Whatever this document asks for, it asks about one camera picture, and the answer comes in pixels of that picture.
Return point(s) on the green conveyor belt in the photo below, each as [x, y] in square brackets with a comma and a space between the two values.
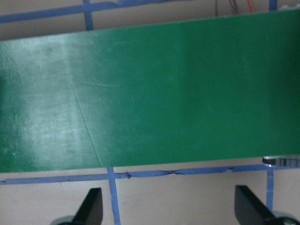
[164, 93]

